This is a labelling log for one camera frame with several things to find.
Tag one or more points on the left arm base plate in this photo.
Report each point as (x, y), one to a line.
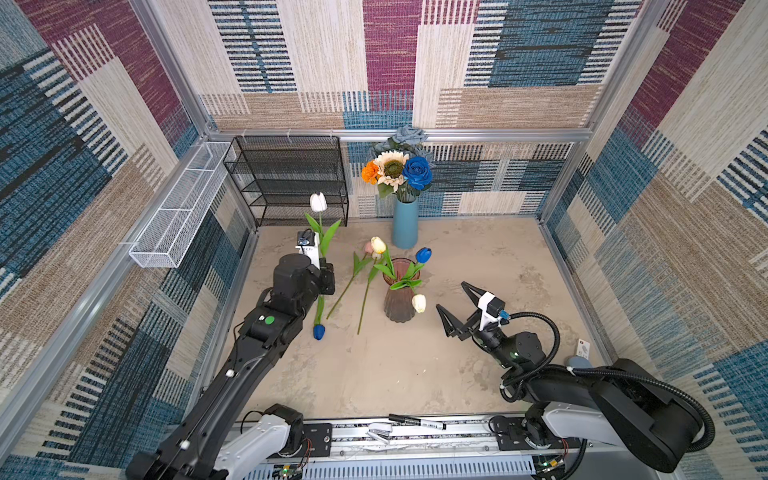
(311, 439)

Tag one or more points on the pink tulip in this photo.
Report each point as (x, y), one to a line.
(359, 262)

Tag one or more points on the dark red glass vase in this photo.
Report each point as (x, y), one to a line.
(397, 304)

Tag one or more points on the deep blue rose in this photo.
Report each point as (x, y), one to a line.
(418, 177)

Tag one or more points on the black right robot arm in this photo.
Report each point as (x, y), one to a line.
(621, 404)

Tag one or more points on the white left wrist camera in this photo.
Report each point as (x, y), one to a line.
(308, 244)

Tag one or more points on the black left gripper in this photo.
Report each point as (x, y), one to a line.
(325, 278)

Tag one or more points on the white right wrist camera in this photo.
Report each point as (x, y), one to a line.
(492, 311)

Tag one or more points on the dusty blue rose bouquet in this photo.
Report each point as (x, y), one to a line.
(407, 139)

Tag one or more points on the cream white tulip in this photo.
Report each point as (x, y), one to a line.
(318, 205)

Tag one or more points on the cream sunflower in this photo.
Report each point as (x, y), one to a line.
(390, 167)

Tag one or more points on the white wire mesh basket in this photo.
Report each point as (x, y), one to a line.
(164, 242)

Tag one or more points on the black marker pen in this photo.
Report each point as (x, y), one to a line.
(415, 421)

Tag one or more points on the light blue tulip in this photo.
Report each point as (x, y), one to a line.
(370, 277)

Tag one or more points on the blue grey round object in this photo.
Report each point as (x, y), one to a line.
(578, 362)

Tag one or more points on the small white tag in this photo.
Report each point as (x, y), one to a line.
(583, 349)

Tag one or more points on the yellow white tulip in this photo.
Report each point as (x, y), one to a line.
(382, 258)

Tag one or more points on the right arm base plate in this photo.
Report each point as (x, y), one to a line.
(518, 433)

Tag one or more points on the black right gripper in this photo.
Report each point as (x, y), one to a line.
(457, 328)

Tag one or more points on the black wire mesh shelf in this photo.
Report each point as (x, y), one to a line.
(276, 175)

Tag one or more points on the light blue ceramic vase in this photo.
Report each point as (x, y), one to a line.
(405, 224)

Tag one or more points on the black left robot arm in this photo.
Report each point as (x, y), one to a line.
(191, 450)

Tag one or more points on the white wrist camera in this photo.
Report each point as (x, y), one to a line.
(492, 311)
(308, 244)

